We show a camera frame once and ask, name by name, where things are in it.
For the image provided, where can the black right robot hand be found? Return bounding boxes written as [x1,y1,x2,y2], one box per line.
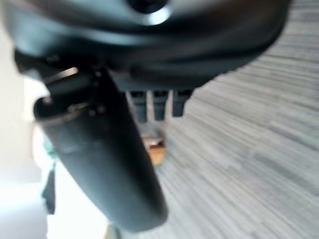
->
[0,0,291,231]

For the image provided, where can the brown wooden furniture piece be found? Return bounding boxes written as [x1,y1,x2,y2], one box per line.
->
[142,133,166,165]

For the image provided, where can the teal and dark garment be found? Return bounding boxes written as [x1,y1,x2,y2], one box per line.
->
[41,138,60,215]

